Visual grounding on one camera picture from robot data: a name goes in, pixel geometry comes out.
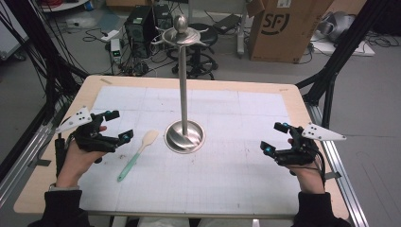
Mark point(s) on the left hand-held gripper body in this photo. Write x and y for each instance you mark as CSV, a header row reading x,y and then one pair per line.
x,y
91,140

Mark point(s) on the grey tape piece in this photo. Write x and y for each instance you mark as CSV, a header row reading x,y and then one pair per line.
x,y
43,162
333,175

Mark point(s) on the silver rounded object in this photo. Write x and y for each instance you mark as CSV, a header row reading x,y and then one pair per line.
x,y
337,25

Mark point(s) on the white floor board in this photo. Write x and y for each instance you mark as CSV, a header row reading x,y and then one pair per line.
x,y
362,50

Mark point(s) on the small black computer tower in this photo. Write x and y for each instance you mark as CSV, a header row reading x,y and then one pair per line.
x,y
163,17

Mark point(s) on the silver metal utensil stand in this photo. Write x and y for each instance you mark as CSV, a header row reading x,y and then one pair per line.
x,y
183,78

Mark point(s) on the aluminium rail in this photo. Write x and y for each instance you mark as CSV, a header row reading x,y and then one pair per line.
x,y
343,183
25,157

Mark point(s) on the flat black device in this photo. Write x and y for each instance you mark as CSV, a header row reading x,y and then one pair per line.
x,y
226,23

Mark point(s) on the person's left hand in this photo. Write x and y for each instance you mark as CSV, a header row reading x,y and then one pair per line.
x,y
75,164

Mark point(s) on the round white table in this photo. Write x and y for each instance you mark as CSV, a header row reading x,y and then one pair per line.
x,y
63,5

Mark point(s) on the white grid mat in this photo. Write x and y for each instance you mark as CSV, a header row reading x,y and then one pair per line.
x,y
220,176

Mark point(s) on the large black computer tower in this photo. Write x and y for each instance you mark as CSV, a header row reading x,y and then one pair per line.
x,y
140,34

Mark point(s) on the white power strip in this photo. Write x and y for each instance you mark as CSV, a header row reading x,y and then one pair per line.
x,y
109,35

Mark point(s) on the large cardboard box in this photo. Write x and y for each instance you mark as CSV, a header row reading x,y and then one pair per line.
x,y
293,38

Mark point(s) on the small white device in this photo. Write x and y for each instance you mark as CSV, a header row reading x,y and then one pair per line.
x,y
115,48

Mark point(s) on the white cabinet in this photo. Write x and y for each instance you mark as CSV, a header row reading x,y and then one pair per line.
x,y
9,34

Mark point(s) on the grey wrist band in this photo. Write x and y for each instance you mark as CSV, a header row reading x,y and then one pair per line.
x,y
63,187

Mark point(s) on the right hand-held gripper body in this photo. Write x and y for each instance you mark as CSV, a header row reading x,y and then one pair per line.
x,y
299,154

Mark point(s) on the person's right hand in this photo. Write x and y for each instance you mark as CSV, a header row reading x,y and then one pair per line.
x,y
310,179

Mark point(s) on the black metal frame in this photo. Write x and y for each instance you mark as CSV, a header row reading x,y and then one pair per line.
x,y
346,41
34,31

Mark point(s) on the black stool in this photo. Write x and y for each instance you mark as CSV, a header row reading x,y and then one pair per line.
x,y
201,60

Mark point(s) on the white stand post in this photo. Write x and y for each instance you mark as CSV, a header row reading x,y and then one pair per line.
x,y
241,38

